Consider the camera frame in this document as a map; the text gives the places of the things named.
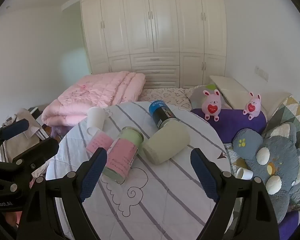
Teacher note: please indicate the grey round cushion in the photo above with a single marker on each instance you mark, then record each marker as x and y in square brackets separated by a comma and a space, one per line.
[196, 97]

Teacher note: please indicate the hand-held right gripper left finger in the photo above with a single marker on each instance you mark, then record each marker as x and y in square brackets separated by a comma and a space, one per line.
[93, 175]

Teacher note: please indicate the cream white wardrobe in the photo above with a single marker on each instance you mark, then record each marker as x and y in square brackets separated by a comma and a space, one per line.
[152, 30]

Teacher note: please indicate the grey plush toy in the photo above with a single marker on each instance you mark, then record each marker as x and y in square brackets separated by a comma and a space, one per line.
[280, 150]

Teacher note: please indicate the geometric patterned pillow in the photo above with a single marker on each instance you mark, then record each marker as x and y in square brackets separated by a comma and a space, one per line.
[297, 115]

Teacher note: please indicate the pink labelled green jar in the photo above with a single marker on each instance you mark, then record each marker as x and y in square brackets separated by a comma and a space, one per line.
[122, 155]

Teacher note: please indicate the small pink labelled cup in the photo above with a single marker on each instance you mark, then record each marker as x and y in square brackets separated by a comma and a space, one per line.
[98, 142]

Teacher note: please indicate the small pink bunny plush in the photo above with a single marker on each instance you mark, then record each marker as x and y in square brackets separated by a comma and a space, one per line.
[251, 107]

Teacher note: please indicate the white wall socket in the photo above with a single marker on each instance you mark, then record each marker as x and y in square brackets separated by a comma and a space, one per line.
[262, 73]

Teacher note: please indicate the purple pillow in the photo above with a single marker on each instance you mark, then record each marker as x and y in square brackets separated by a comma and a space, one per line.
[227, 126]

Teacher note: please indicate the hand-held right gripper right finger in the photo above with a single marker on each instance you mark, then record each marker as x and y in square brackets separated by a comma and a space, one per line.
[203, 177]

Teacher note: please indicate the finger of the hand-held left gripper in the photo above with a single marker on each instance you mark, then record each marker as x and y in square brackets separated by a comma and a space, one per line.
[37, 152]
[15, 128]

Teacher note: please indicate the heart print bed sheet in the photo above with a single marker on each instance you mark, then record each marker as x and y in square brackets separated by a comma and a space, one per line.
[165, 95]

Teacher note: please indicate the small white paper cup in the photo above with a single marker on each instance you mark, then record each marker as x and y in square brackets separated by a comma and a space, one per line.
[243, 173]

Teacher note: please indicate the black and blue can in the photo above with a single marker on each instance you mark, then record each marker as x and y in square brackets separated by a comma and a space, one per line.
[162, 113]

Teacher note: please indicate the pink folded quilt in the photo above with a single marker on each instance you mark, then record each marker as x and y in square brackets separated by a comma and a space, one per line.
[95, 90]

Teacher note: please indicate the cream pillow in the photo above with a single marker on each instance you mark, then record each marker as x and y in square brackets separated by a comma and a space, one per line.
[240, 98]

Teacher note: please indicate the large pink bunny plush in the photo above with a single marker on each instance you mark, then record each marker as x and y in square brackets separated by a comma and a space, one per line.
[212, 106]

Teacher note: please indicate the white pillow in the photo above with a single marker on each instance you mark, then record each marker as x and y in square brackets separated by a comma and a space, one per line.
[228, 82]

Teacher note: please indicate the pale green cup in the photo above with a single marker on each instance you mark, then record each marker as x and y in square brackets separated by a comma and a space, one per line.
[165, 140]

